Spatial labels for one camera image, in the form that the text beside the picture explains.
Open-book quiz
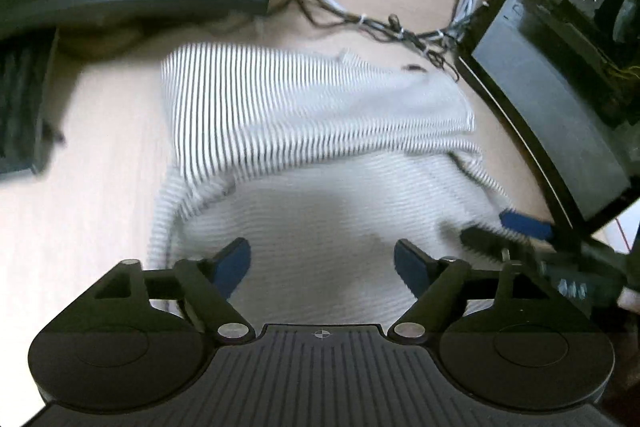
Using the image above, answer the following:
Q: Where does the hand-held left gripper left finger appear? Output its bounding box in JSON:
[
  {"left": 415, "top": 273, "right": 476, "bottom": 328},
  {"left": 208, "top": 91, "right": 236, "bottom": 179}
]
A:
[{"left": 89, "top": 237, "right": 257, "bottom": 341}]

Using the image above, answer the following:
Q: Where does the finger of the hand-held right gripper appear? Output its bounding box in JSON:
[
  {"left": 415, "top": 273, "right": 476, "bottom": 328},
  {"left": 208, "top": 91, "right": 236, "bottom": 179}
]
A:
[
  {"left": 459, "top": 226, "right": 540, "bottom": 266},
  {"left": 499, "top": 208, "right": 556, "bottom": 243}
]

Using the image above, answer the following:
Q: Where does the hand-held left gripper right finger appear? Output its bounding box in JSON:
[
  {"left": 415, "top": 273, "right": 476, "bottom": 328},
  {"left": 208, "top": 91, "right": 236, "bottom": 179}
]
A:
[{"left": 387, "top": 237, "right": 556, "bottom": 341}]

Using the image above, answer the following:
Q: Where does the striped grey white shirt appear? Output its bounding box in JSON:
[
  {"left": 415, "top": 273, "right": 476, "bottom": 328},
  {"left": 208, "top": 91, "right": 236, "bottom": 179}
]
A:
[{"left": 147, "top": 43, "right": 512, "bottom": 315}]

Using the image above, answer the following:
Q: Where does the black computer case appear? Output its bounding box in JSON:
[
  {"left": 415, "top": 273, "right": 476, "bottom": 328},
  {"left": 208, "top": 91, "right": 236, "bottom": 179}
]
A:
[{"left": 454, "top": 0, "right": 640, "bottom": 254}]

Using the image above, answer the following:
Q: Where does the black keyboard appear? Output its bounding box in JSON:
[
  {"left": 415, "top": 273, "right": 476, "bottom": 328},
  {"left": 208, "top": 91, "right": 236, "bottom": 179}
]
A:
[{"left": 0, "top": 29, "right": 67, "bottom": 178}]

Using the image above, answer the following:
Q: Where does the black cable tangle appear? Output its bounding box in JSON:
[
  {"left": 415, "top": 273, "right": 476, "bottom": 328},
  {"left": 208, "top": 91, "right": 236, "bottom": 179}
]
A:
[{"left": 272, "top": 0, "right": 482, "bottom": 84}]

